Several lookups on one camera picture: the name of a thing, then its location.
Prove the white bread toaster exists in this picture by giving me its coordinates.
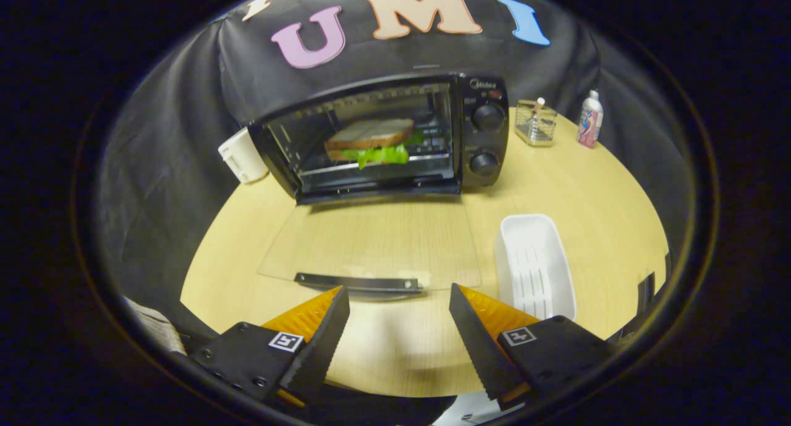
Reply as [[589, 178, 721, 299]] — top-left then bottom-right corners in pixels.
[[218, 127, 270, 185]]

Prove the lettuce sandwich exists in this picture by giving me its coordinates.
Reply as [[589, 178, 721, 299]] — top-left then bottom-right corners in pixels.
[[324, 118, 426, 170]]

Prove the light patterned cloth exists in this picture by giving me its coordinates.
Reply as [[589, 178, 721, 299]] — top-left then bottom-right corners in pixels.
[[124, 296, 188, 356]]

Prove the white plastic tray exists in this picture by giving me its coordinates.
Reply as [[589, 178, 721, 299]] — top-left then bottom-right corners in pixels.
[[494, 214, 578, 322]]

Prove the clear wire basket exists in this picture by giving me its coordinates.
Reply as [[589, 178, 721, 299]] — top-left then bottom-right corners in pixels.
[[515, 98, 558, 147]]

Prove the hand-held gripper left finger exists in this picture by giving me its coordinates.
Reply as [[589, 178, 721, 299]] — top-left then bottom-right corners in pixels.
[[188, 285, 351, 408]]

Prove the white pink spray bottle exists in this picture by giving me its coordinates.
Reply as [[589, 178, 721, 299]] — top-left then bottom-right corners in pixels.
[[577, 90, 604, 149]]

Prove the white flat object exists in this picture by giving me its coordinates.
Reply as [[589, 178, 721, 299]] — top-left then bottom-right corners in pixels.
[[433, 389, 526, 425]]

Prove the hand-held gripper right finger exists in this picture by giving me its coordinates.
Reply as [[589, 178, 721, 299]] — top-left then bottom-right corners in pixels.
[[449, 283, 617, 408]]

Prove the black toaster oven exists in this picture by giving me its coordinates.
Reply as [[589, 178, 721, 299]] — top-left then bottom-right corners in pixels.
[[247, 72, 510, 294]]

